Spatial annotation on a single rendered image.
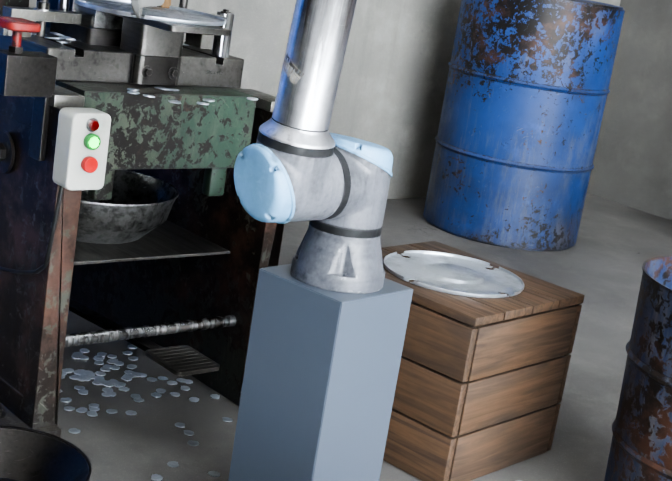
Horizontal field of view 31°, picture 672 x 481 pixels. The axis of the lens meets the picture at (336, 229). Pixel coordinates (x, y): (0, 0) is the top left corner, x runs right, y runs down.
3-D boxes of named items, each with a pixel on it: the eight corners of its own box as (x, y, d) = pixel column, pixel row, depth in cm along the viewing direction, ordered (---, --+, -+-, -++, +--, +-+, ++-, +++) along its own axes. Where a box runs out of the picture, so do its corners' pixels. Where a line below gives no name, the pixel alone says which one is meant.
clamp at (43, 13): (82, 40, 237) (88, -13, 234) (3, 35, 225) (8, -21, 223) (67, 35, 241) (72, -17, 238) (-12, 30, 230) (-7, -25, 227)
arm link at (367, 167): (399, 228, 194) (413, 145, 191) (337, 232, 185) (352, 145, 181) (348, 208, 202) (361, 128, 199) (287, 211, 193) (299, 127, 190)
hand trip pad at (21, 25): (40, 68, 206) (44, 24, 204) (7, 67, 202) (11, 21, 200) (20, 61, 211) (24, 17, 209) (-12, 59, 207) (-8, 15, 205)
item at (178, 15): (57, 5, 219) (58, 1, 219) (92, -3, 248) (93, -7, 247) (216, 30, 220) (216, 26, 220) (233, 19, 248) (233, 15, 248)
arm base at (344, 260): (401, 287, 197) (412, 228, 195) (340, 298, 186) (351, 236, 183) (333, 260, 206) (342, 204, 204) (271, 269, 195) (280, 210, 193)
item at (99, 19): (159, 32, 245) (161, 9, 244) (94, 27, 235) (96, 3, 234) (135, 25, 252) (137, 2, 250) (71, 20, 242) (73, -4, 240)
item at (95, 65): (241, 88, 250) (245, 59, 249) (45, 80, 220) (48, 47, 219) (161, 61, 272) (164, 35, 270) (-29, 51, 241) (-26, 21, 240)
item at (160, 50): (224, 99, 229) (234, 27, 226) (162, 97, 220) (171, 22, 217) (152, 73, 247) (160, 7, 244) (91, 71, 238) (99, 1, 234)
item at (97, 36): (174, 49, 246) (176, 34, 245) (87, 44, 232) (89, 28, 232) (132, 36, 257) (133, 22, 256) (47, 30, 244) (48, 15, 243)
